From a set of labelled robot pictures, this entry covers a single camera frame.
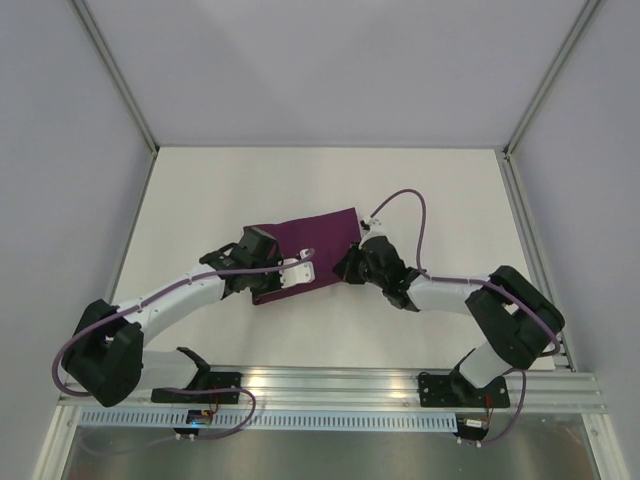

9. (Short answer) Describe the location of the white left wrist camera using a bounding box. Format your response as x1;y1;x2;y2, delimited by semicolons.
279;249;315;289

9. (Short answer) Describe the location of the aluminium frame post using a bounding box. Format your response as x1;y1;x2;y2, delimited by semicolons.
502;0;604;157
69;0;160;154

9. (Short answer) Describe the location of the aluminium mounting rail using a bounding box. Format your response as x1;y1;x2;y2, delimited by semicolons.
59;364;609;416

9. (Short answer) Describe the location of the white slotted cable duct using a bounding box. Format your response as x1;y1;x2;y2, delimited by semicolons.
78;408;458;433

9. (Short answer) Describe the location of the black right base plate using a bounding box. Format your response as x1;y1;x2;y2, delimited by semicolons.
417;372;511;409

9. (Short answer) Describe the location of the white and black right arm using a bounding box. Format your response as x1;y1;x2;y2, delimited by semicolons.
334;235;566;405

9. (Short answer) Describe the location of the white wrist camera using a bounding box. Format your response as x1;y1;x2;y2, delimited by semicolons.
279;249;315;289
360;217;387;245

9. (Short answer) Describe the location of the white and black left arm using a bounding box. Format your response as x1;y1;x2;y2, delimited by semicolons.
52;227;282;407

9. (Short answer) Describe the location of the aluminium frame post right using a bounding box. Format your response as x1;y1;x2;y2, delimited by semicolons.
502;0;604;157

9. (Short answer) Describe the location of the purple cloth drape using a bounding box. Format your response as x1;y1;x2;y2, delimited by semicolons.
242;207;365;307

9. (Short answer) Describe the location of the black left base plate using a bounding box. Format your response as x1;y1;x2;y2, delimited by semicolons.
151;371;243;405

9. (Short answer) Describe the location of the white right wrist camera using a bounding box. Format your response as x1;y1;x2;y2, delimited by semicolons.
360;217;387;245

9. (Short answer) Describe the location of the aluminium frame post left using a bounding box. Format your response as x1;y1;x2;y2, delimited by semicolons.
69;0;160;154

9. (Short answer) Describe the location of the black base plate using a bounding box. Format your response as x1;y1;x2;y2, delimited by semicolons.
151;371;243;405
417;372;511;409

